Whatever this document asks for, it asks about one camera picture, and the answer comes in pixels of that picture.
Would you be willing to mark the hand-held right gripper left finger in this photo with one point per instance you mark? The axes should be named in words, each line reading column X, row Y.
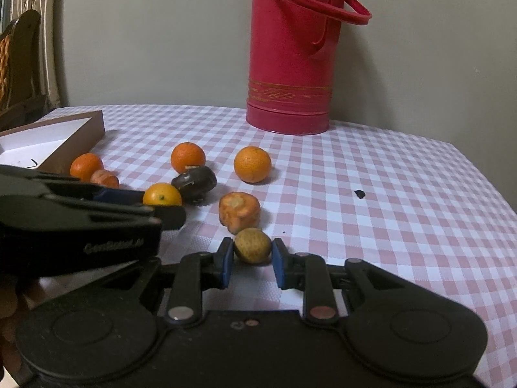
column 227, row 267

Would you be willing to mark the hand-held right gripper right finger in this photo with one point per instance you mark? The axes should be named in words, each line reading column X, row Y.
column 278, row 267

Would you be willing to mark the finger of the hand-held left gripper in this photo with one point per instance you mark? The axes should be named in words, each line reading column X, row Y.
column 117, row 196
column 171, row 217

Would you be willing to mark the small wrinkled orange fruit piece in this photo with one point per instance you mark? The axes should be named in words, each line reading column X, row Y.
column 104, row 178

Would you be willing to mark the orange mandarin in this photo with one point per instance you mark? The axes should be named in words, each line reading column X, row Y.
column 86, row 165
column 188, row 157
column 252, row 164
column 162, row 195

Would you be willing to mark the brownish yellow round fruit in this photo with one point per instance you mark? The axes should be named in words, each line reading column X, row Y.
column 252, row 245

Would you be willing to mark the blackened shrivelled fruit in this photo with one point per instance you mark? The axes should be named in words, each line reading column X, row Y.
column 194, row 182

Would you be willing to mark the wrinkled orange lumpy fruit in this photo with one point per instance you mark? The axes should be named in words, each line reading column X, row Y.
column 239, row 210

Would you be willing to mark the brown cardboard box white inside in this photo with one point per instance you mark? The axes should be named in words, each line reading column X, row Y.
column 87, row 135

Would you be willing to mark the pink white checkered tablecloth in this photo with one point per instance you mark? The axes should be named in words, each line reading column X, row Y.
column 363, row 250

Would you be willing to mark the small black scrap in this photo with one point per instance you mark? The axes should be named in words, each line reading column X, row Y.
column 358, row 194

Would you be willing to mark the dark wooden wicker chair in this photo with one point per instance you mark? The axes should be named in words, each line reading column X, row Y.
column 22, row 68

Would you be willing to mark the red thermos flask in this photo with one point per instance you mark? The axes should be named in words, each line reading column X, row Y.
column 289, row 68

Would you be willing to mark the beige striped curtain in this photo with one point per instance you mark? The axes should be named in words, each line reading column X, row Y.
column 42, row 8

